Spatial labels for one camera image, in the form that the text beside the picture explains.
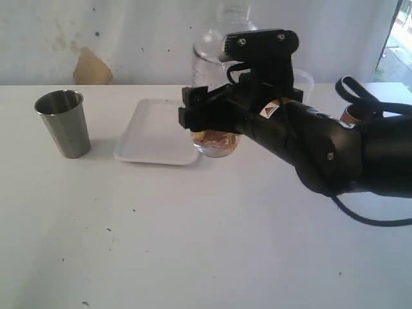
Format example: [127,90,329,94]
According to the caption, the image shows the white rectangular tray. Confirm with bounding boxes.
[113,99,199,166]

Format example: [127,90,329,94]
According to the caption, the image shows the brown object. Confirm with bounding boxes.
[192,130,239,148]

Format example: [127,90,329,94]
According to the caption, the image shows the stainless steel cup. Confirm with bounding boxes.
[34,89,91,159]

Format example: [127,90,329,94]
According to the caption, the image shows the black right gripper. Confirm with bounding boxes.
[178,53,304,135]

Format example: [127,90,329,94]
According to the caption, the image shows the clear dome shaker lid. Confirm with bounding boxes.
[192,1,257,64]

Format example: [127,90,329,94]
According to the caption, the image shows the brown wooden cup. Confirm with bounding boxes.
[340,104,363,125]

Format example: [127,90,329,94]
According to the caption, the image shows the translucent plastic tub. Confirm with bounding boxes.
[293,68,314,105]

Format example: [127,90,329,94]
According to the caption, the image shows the clear plastic shaker cup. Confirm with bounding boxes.
[191,53,240,158]

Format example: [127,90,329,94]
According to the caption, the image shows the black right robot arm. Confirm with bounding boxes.
[178,59,411,197]

